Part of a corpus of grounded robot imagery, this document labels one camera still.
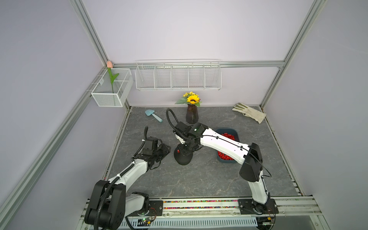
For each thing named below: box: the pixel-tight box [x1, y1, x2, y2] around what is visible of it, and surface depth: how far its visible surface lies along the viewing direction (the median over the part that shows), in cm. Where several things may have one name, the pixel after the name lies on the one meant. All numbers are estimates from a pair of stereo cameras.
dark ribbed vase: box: [185, 103, 199, 125], surface depth 110 cm
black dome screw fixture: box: [173, 146, 194, 166], surface depth 90 cm
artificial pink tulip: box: [106, 60, 120, 94], surface depth 92 cm
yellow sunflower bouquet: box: [174, 91, 203, 107], surface depth 93 cm
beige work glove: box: [232, 102, 267, 125], surface depth 119 cm
